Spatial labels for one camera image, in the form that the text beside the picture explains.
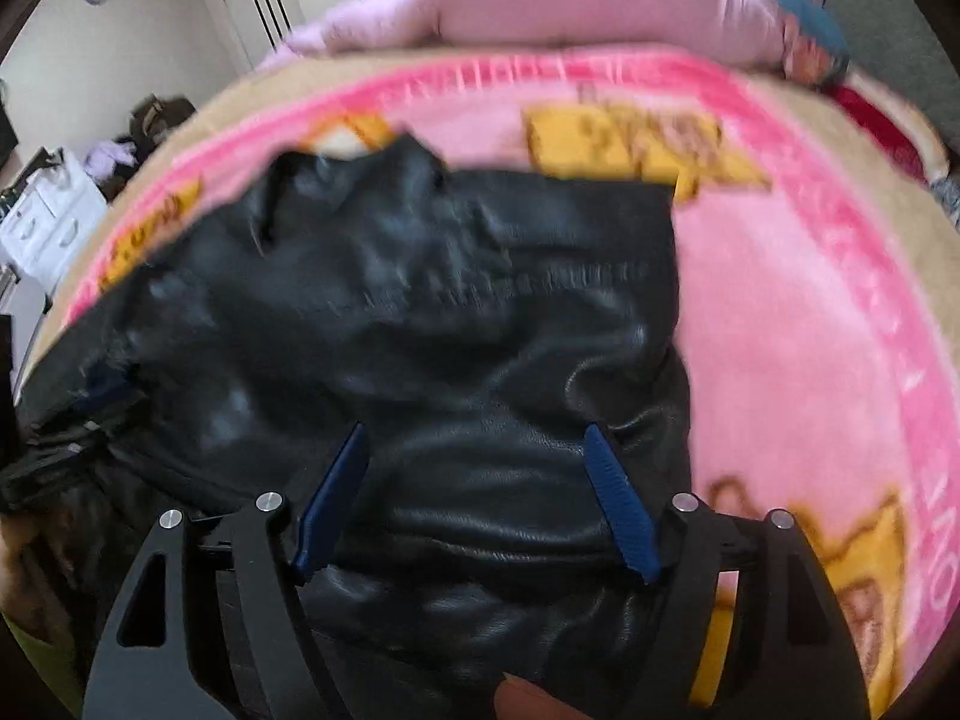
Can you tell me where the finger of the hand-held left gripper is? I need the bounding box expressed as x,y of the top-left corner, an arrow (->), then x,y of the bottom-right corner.
71,371 -> 143,432

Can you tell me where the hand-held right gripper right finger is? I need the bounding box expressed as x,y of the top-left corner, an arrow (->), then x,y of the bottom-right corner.
583,422 -> 871,720

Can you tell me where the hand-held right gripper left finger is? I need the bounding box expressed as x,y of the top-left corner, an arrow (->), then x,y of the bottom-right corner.
82,422 -> 370,720

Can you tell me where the black leather jacket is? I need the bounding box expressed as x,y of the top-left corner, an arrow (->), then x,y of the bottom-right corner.
15,131 -> 695,720

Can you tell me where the person's left forearm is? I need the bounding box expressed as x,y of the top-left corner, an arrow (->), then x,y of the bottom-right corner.
0,517 -> 80,720

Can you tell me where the person's right hand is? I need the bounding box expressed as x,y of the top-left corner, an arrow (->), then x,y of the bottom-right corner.
493,675 -> 575,720

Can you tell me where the white drawer cabinet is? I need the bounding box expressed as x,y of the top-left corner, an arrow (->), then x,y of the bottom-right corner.
0,150 -> 110,271

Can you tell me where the purple cloth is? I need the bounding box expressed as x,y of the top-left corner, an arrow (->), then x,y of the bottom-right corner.
82,139 -> 140,181

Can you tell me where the pink printed blanket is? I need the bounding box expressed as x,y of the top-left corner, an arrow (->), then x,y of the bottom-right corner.
64,45 -> 960,706

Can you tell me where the dark bag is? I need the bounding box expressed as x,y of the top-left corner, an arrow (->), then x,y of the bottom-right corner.
127,94 -> 197,143

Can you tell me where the beige bed sheet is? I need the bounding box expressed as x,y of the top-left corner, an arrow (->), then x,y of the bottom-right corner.
15,41 -> 953,391

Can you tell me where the blue patterned pillow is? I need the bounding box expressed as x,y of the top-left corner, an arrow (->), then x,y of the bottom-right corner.
930,172 -> 960,230

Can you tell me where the red pillow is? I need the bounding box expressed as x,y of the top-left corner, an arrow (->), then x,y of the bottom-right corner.
825,82 -> 938,181

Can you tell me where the lilac quilt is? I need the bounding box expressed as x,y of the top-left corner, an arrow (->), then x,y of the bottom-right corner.
259,0 -> 796,76

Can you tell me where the teal floral pillow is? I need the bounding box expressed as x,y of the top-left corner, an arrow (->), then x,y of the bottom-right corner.
750,0 -> 852,87

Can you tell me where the grey quilted headboard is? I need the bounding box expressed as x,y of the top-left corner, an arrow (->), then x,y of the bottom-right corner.
787,0 -> 953,128

